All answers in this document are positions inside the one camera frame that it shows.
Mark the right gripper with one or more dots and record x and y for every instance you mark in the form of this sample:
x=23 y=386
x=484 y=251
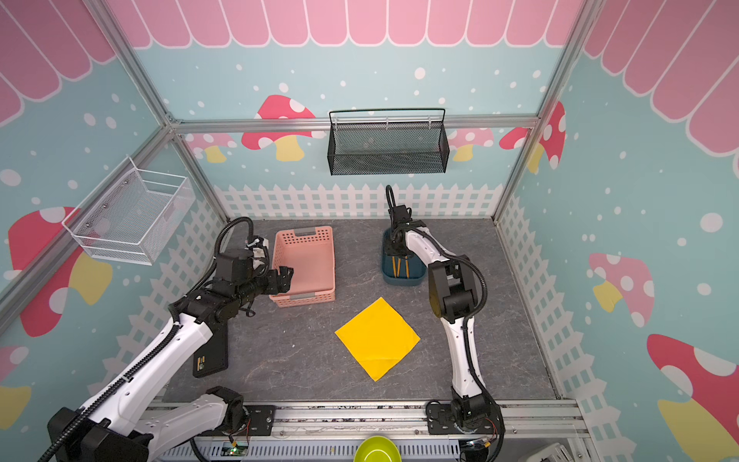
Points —
x=398 y=248

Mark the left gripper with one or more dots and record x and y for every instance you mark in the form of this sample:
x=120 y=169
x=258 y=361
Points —
x=285 y=280

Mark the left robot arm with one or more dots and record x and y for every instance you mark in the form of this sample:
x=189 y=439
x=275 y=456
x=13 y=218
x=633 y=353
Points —
x=109 y=426

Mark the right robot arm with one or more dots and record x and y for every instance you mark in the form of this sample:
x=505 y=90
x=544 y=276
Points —
x=457 y=293

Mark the teal plastic tub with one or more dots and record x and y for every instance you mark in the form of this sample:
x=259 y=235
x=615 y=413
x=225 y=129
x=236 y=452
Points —
x=418 y=269

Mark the pink plastic basket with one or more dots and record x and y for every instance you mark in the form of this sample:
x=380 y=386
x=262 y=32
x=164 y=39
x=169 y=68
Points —
x=310 y=252

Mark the black yellow tool case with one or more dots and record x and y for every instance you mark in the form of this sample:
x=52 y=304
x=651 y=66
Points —
x=212 y=357

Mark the green bowl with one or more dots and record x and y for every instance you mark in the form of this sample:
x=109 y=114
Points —
x=377 y=449

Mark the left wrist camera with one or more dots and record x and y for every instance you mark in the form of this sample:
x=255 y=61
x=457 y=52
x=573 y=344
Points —
x=259 y=247

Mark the black mesh wall basket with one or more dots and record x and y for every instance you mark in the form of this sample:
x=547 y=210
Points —
x=388 y=141

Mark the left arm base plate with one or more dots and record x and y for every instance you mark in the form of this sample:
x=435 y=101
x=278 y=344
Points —
x=251 y=420

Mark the aluminium front rail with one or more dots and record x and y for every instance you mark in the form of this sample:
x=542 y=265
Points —
x=407 y=419

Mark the white wire wall basket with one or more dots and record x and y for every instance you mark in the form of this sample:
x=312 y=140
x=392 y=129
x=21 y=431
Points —
x=131 y=216

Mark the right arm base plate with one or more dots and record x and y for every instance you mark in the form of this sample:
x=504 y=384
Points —
x=441 y=420

